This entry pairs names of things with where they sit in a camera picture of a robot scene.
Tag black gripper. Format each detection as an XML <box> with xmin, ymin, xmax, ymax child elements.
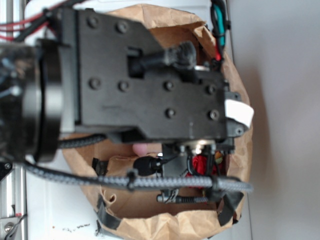
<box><xmin>75</xmin><ymin>9</ymin><xmax>244</xmax><ymax>151</ymax></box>

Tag red paper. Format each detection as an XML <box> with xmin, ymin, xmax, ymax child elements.
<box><xmin>185</xmin><ymin>154</ymin><xmax>205</xmax><ymax>178</ymax></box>

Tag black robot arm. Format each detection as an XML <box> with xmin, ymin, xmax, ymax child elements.
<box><xmin>0</xmin><ymin>6</ymin><xmax>249</xmax><ymax>162</ymax></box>

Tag pink plush bunny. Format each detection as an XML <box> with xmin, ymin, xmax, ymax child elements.
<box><xmin>132</xmin><ymin>143</ymin><xmax>148</xmax><ymax>156</ymax></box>

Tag small black microphone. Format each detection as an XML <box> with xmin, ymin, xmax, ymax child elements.
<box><xmin>133</xmin><ymin>156</ymin><xmax>164</xmax><ymax>177</ymax></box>

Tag white paper label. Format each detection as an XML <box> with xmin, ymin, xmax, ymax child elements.
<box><xmin>224</xmin><ymin>99</ymin><xmax>255</xmax><ymax>129</ymax></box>

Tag brown paper bag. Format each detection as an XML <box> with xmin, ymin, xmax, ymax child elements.
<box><xmin>62</xmin><ymin>3</ymin><xmax>250</xmax><ymax>240</ymax></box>

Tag teal and red wires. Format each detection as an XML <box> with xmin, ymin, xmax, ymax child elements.
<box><xmin>209</xmin><ymin>0</ymin><xmax>232</xmax><ymax>66</ymax></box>

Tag multicolour twisted rope toy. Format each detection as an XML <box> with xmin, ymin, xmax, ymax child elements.
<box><xmin>203</xmin><ymin>151</ymin><xmax>224</xmax><ymax>203</ymax></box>

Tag grey braided cable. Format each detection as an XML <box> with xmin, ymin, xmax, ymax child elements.
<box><xmin>23</xmin><ymin>133</ymin><xmax>254</xmax><ymax>205</ymax></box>

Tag black metal bracket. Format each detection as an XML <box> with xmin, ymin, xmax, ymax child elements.
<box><xmin>0</xmin><ymin>161</ymin><xmax>13</xmax><ymax>182</ymax></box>

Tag aluminium frame rail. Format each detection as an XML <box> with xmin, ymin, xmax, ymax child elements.
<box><xmin>0</xmin><ymin>0</ymin><xmax>28</xmax><ymax>240</ymax></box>

